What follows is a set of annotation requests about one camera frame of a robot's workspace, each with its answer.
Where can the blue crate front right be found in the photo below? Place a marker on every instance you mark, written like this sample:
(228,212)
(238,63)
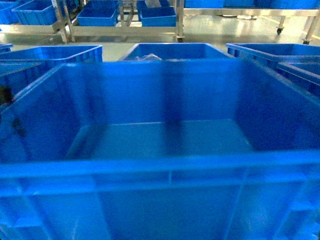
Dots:
(272,53)

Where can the large blue plastic crate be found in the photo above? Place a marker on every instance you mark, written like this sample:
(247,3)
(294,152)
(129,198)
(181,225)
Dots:
(161,150)

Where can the blue crate front centre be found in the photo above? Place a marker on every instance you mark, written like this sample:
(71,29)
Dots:
(173,51)

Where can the blue crate front left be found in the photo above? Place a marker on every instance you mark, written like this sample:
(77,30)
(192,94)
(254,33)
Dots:
(55,55)

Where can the steel rack with blue bins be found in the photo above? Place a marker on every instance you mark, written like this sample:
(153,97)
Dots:
(67,27)

